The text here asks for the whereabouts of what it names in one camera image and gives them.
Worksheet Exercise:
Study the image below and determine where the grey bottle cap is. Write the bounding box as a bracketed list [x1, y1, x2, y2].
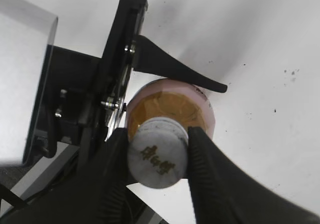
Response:
[127, 117, 189, 189]

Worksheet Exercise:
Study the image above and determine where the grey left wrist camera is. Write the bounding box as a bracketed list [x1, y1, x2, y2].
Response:
[0, 0, 58, 166]

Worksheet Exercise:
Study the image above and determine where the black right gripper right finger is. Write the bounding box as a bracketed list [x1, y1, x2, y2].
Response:
[187, 127, 320, 223]

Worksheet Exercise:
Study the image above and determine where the oolong tea bottle pink label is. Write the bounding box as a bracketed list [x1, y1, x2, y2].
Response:
[125, 79, 216, 140]

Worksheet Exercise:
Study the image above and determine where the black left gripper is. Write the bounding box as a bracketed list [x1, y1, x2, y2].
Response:
[23, 0, 228, 166]

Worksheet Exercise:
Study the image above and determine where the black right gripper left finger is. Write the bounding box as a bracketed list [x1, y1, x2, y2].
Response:
[0, 128, 129, 223]

